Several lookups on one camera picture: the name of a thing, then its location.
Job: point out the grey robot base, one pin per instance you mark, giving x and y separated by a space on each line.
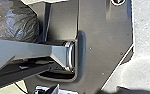
101 40

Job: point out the small white box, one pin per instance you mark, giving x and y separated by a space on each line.
69 90

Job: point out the base bolt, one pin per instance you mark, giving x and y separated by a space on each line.
118 1

